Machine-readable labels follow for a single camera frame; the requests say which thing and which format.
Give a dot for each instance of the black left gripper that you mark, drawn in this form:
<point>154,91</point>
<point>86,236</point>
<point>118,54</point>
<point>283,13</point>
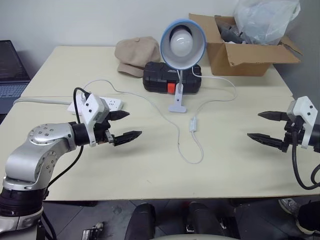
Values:
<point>101,132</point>

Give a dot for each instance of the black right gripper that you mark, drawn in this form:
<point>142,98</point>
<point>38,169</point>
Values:
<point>291,137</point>

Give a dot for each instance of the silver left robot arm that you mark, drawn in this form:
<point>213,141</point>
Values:
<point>37,147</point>

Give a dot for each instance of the blue clip desk lamp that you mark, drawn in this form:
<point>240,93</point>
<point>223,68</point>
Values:
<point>183,61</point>

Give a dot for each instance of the white power strip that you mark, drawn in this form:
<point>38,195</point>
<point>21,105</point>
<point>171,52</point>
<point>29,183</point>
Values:
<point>113,103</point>

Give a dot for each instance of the black case with red latch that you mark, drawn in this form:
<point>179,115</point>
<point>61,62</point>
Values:
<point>155,77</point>

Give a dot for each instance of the brown cardboard box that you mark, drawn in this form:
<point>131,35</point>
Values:
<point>240,66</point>

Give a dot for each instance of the beige flat cap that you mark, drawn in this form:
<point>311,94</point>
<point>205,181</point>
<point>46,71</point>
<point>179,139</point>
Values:
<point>135,55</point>

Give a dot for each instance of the grey white sneaker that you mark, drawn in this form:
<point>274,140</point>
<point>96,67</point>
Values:
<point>288,205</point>

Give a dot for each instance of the dark rounded shape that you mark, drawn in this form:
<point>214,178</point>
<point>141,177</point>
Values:
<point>141,221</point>
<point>202,217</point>

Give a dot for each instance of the black shoe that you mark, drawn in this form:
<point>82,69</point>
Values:
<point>308,216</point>

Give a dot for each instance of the white round light bulb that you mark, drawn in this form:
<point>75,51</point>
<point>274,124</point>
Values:
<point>181,42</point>

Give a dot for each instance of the dark grey items in box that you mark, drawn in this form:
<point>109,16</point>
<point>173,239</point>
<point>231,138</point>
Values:
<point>227,33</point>

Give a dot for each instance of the clear plastic bag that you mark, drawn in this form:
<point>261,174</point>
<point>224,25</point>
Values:
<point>265,22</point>

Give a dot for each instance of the grey laptop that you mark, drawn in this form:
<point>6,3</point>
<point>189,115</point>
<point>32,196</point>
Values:
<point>10,65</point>

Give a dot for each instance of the pale rounded robot body edge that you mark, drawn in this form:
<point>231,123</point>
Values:
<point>192,237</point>

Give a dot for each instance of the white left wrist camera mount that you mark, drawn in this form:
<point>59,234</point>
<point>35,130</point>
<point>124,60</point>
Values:
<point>91,108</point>

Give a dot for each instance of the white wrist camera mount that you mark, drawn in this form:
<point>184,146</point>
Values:
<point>306,111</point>
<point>91,108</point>

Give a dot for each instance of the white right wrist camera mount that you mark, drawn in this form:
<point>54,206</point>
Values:
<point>306,111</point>

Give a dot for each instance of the white plastic cable connector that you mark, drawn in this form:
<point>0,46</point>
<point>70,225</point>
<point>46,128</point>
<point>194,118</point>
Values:
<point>193,124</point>

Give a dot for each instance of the metal floor bracket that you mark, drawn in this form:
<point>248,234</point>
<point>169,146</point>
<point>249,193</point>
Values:
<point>93,231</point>

